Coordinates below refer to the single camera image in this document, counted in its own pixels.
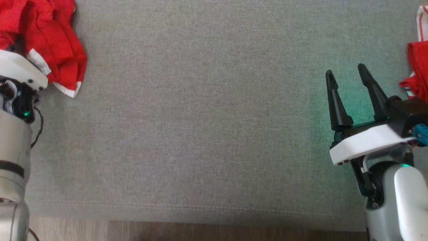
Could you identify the red basketball jersey number 23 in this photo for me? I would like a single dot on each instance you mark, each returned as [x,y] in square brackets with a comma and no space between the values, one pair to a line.
[419,67]

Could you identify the grey fabric sofa seat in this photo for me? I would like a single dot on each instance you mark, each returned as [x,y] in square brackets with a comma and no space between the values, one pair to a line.
[200,117]

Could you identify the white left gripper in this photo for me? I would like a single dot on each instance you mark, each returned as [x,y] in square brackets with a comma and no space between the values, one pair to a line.
[16,68]

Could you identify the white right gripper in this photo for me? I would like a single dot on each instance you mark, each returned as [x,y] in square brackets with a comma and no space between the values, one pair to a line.
[367,142]

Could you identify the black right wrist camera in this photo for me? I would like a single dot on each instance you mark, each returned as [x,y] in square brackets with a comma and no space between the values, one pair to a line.
[408,112]

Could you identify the red shorts white waistband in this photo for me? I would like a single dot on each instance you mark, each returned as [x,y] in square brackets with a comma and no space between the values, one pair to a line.
[50,40]

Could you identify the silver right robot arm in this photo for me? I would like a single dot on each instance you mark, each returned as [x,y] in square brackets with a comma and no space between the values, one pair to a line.
[401,201]

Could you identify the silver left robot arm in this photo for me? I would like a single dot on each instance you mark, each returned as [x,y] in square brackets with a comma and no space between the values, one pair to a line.
[13,150]

